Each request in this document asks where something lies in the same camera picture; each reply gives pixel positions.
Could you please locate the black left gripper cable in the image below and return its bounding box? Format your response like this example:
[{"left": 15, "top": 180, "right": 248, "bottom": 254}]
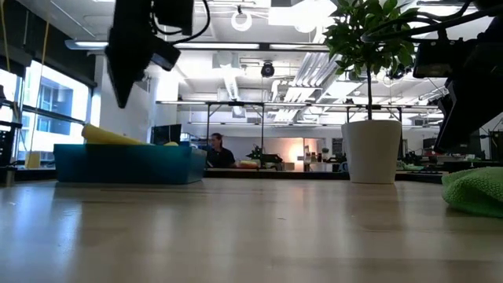
[{"left": 151, "top": 0, "right": 211, "bottom": 46}]

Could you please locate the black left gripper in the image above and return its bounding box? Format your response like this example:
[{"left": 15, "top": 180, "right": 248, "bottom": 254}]
[{"left": 104, "top": 0, "right": 182, "bottom": 109}]

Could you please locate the green microfiber towel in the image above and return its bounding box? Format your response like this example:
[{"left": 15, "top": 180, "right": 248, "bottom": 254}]
[{"left": 440, "top": 167, "right": 503, "bottom": 219}]

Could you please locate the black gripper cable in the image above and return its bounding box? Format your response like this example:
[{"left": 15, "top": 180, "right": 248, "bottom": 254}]
[
  {"left": 360, "top": 0, "right": 497, "bottom": 43},
  {"left": 151, "top": 0, "right": 211, "bottom": 46}
]

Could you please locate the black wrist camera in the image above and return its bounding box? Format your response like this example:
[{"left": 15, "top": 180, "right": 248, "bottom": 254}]
[
  {"left": 412, "top": 38, "right": 479, "bottom": 79},
  {"left": 152, "top": 0, "right": 196, "bottom": 37}
]

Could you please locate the person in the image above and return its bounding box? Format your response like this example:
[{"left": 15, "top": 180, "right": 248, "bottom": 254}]
[{"left": 205, "top": 132, "right": 237, "bottom": 170}]

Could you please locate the yellow box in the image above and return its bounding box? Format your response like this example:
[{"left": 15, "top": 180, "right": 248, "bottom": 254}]
[{"left": 25, "top": 151, "right": 42, "bottom": 170}]

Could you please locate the round white ring lamp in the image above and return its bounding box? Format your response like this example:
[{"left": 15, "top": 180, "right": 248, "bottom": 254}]
[{"left": 230, "top": 6, "right": 254, "bottom": 33}]

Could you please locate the black metal frame stand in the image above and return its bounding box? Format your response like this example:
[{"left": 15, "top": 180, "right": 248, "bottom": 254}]
[{"left": 204, "top": 101, "right": 269, "bottom": 163}]

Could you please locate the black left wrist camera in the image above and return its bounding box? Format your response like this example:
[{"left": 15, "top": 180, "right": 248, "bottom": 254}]
[{"left": 152, "top": 0, "right": 196, "bottom": 37}]

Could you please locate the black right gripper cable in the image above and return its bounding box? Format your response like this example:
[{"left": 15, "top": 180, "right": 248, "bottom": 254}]
[{"left": 360, "top": 0, "right": 497, "bottom": 43}]

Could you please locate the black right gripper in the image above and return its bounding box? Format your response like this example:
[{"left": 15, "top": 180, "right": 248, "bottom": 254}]
[{"left": 433, "top": 27, "right": 503, "bottom": 155}]

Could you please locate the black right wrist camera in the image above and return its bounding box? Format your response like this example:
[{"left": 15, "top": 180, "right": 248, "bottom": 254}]
[{"left": 412, "top": 38, "right": 479, "bottom": 79}]

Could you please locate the yellow microfiber towel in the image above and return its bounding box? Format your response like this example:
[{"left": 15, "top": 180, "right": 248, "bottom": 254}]
[{"left": 81, "top": 123, "right": 180, "bottom": 147}]

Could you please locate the teal plastic bin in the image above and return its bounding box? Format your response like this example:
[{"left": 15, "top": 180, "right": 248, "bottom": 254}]
[{"left": 53, "top": 143, "right": 208, "bottom": 186}]

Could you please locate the black computer monitor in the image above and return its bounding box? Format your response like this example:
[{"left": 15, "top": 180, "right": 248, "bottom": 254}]
[{"left": 151, "top": 123, "right": 183, "bottom": 146}]

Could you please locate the black aluminium table frame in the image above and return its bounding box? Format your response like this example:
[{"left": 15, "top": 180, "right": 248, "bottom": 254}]
[{"left": 0, "top": 167, "right": 447, "bottom": 186}]

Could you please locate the green leafy plant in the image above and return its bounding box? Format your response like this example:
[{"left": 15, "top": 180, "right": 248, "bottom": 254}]
[{"left": 323, "top": 0, "right": 420, "bottom": 121}]

